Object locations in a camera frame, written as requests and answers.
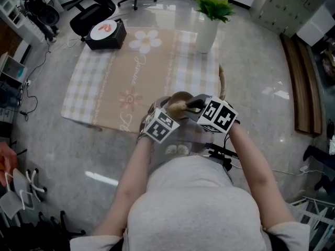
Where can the white plastic bag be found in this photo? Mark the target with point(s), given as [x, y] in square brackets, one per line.
[332, 145]

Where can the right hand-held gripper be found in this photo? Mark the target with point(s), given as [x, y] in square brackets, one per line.
[218, 115]

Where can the person's left forearm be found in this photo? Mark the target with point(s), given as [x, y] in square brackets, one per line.
[133, 171]

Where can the black backpack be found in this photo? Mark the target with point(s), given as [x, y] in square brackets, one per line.
[44, 10]

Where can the grey locker cabinet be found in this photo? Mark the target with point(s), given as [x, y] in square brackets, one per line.
[282, 6]

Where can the wicker basket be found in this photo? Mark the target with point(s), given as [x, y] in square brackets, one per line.
[223, 82]

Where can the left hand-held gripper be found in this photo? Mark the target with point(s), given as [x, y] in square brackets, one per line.
[161, 125]

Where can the white power strip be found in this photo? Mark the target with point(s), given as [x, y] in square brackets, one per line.
[305, 168]

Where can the plain white cabinet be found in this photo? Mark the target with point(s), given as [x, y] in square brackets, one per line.
[318, 27]

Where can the person's grey shirt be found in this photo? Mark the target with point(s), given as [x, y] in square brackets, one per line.
[193, 205]

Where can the black box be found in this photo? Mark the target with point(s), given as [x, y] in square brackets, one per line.
[107, 42]

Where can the white swivel chair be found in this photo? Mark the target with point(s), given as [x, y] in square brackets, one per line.
[19, 182]

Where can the brown bowl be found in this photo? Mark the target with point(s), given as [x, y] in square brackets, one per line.
[183, 96]

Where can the person's white clog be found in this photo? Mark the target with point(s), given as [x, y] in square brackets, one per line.
[183, 149]
[171, 149]

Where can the black swivel chair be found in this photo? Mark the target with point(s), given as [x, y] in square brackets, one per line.
[31, 234]

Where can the beige checked tablecloth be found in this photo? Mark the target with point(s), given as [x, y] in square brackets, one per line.
[117, 74]

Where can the orange pink cushion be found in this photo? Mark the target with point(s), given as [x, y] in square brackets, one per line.
[6, 158]

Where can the white open shelf unit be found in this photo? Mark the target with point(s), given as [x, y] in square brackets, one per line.
[15, 14]

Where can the white metal shelf rack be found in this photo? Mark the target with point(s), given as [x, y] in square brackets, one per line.
[311, 216]

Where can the person's right forearm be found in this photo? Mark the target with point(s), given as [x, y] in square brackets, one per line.
[250, 155]

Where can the white plate with red print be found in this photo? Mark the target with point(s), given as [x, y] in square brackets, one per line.
[103, 29]

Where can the wooden step platform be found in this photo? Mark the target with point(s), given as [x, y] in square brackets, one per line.
[303, 88]

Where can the green artificial plant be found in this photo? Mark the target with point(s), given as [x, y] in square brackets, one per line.
[214, 6]

